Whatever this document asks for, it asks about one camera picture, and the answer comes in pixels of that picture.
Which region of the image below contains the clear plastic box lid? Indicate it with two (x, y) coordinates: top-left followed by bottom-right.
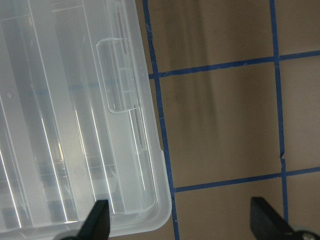
(0, 0), (172, 240)

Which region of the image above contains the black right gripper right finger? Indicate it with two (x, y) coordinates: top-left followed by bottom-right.
(250, 197), (320, 240)

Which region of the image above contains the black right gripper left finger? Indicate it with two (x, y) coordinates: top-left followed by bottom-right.
(63, 199), (111, 240)

